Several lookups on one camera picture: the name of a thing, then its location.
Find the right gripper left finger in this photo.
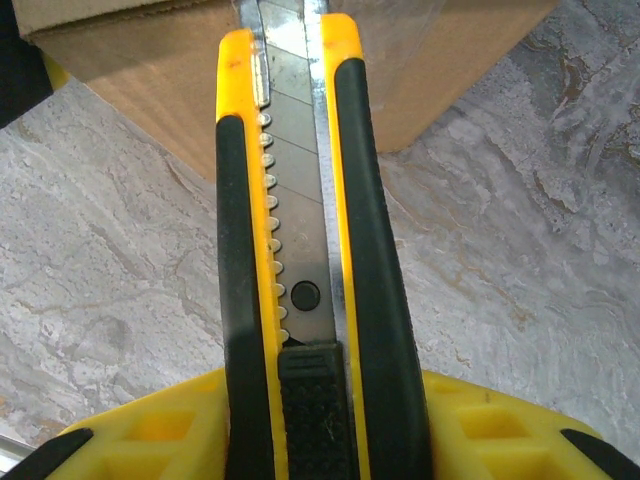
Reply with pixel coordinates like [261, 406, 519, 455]
[0, 369, 231, 480]

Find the yellow black utility knife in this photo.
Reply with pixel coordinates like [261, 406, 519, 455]
[214, 0, 434, 480]

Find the brown cardboard express box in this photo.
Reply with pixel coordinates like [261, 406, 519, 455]
[12, 0, 559, 181]

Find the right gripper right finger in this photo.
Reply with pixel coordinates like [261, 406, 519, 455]
[423, 370, 640, 480]

